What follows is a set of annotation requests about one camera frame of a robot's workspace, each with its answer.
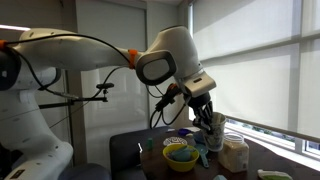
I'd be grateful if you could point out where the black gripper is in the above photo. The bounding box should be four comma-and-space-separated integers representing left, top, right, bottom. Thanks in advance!
186, 92, 215, 136

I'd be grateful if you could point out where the dark blue small bowl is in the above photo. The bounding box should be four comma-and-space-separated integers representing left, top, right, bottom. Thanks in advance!
177, 127, 193, 137

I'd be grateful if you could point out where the teal measuring spoon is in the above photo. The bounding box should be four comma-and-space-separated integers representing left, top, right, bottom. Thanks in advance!
194, 143, 211, 169

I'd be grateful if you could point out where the white patterned plate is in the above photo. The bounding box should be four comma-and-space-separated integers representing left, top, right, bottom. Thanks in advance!
162, 136, 189, 148

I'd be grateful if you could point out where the teal cup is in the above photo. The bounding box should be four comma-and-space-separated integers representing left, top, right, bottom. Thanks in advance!
168, 145, 198, 163

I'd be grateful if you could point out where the clear jar of rice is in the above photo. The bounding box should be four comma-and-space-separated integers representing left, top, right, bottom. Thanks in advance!
217, 132, 251, 174

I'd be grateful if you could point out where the yellow plastic bowl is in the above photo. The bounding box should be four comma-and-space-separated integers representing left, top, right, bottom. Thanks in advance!
162, 143, 201, 173

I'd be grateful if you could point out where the small green bottle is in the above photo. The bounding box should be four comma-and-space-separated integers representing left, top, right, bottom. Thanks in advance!
145, 137, 155, 152

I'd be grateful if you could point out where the grey fabric armchair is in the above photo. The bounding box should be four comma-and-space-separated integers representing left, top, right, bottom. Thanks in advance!
109, 125, 172, 180

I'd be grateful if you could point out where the white and green packet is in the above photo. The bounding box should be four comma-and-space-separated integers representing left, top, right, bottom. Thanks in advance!
256, 168, 294, 180

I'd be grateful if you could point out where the dark blue grey seat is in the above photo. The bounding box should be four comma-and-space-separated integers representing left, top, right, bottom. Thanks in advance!
58, 162, 113, 180

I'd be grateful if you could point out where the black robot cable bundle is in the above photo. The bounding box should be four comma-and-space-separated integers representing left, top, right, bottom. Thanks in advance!
145, 83, 192, 130

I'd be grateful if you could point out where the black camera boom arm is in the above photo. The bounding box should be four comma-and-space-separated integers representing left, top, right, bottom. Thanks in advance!
37, 82, 115, 110

